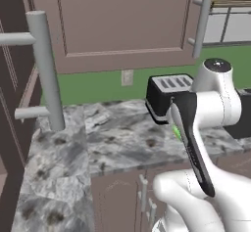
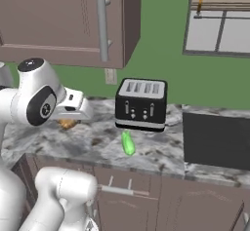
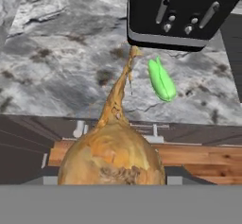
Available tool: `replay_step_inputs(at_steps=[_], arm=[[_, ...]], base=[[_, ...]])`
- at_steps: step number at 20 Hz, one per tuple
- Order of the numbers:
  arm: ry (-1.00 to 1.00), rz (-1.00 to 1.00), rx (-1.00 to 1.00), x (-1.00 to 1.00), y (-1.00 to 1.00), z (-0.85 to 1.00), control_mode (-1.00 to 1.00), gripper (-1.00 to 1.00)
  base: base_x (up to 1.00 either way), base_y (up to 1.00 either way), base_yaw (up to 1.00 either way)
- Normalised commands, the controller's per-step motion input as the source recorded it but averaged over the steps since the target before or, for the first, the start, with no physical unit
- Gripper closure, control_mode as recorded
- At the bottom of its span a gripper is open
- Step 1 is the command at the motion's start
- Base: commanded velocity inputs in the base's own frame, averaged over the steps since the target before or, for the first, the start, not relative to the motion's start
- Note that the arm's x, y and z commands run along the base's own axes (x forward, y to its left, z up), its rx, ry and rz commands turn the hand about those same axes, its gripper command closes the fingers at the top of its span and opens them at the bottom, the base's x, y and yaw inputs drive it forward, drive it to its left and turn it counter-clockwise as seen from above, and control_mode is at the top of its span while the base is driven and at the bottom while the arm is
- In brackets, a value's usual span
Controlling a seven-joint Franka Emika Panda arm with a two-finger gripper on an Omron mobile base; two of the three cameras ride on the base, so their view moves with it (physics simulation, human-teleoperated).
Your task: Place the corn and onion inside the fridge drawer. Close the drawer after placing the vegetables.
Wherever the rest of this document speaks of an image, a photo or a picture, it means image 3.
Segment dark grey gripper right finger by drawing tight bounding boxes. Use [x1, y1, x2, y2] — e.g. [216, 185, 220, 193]
[164, 166, 208, 186]

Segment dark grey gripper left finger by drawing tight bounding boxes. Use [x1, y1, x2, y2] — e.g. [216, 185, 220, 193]
[24, 165, 61, 186]

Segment yellow-brown onion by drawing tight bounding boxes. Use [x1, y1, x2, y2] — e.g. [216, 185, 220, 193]
[57, 45, 166, 186]

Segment black toaster with silver levers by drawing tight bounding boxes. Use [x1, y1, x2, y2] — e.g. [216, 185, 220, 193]
[126, 0, 242, 53]

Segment white cabinet handle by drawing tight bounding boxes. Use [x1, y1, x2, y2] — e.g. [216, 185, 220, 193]
[72, 119, 90, 139]
[142, 123, 165, 144]
[40, 152, 49, 169]

